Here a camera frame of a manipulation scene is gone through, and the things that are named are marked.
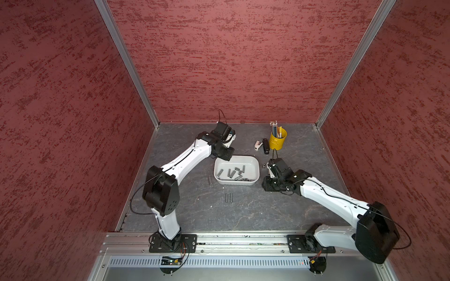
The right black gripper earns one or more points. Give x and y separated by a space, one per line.
267 185

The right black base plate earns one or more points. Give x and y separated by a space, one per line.
303 244

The white small stapler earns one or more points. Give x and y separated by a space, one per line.
258 144

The white plastic storage box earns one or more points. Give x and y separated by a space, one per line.
237 160

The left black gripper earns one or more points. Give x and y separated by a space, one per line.
227 156

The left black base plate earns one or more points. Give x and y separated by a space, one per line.
172 243

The yellow pencil cup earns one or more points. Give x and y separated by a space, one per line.
277 142

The pencils in cup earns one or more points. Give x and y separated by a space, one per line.
276 130

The chrome sockets in box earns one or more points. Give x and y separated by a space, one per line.
243 173

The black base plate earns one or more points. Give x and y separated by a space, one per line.
172 243
303 244

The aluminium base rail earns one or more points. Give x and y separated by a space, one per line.
231 256

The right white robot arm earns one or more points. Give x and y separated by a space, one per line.
371 229

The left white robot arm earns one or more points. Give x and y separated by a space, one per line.
161 189

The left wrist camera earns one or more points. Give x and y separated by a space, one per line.
224 132

